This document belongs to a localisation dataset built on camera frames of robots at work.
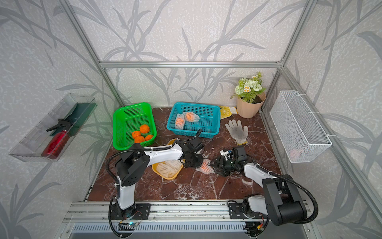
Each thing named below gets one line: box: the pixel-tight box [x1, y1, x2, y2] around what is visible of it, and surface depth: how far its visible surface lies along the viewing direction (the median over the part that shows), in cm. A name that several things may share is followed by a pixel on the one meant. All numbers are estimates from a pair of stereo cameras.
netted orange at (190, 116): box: [183, 111, 200, 122], surface depth 110 cm
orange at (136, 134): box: [132, 130, 142, 139], surface depth 101 cm
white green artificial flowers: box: [230, 71, 267, 104], surface depth 93 cm
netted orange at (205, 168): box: [195, 158, 215, 175], surface depth 84 cm
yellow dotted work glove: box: [219, 105, 238, 120], surface depth 118 cm
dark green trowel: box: [65, 102, 98, 136], surface depth 72 cm
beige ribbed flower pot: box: [236, 92, 267, 119], surface depth 107 cm
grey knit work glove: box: [224, 119, 249, 146], surface depth 108 cm
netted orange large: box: [175, 113, 186, 130], surface depth 107 cm
